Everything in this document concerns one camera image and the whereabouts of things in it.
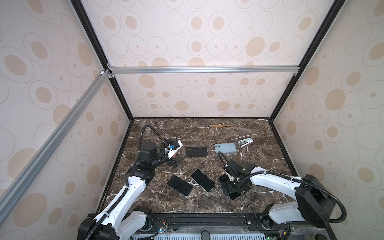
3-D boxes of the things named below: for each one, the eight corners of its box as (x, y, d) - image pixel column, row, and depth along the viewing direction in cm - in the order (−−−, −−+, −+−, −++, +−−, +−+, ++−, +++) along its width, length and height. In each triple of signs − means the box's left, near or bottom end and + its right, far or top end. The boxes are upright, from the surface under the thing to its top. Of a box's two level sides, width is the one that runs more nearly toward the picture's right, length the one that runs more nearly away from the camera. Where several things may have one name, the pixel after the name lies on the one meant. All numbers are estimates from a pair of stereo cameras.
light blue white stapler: (241, 147, 105) (242, 145, 103) (238, 143, 107) (238, 141, 105) (252, 142, 107) (253, 140, 105) (249, 138, 110) (250, 136, 108)
